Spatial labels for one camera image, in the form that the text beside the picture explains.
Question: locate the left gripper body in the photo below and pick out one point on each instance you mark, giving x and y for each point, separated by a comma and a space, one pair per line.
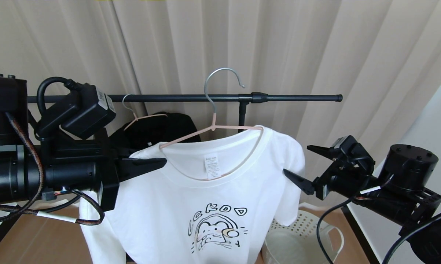
73, 178

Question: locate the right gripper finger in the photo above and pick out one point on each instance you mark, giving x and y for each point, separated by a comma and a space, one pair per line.
302, 183
324, 153

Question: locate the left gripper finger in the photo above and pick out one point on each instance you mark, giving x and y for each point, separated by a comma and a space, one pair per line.
136, 167

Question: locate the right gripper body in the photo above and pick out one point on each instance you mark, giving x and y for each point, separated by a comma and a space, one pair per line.
348, 183

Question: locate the black shorts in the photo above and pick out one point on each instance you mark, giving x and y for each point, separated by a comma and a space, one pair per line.
169, 128

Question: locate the white printed t-shirt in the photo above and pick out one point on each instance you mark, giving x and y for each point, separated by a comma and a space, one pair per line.
169, 205

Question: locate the pink clothes hanger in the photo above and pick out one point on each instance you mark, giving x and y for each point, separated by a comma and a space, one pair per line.
214, 119
150, 116

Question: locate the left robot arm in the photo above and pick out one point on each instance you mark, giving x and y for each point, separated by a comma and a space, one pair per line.
7, 172

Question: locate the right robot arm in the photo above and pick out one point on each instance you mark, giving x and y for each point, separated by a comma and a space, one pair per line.
411, 168

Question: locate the white laundry basket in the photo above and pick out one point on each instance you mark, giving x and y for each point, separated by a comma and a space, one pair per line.
304, 223

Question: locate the beige curtain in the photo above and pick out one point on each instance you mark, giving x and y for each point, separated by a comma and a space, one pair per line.
279, 44

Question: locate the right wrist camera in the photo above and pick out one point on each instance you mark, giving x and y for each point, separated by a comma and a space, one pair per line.
356, 154

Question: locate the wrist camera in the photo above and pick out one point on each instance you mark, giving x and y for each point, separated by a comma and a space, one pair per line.
356, 154
84, 113

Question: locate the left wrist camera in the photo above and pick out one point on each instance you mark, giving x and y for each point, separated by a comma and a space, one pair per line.
84, 113

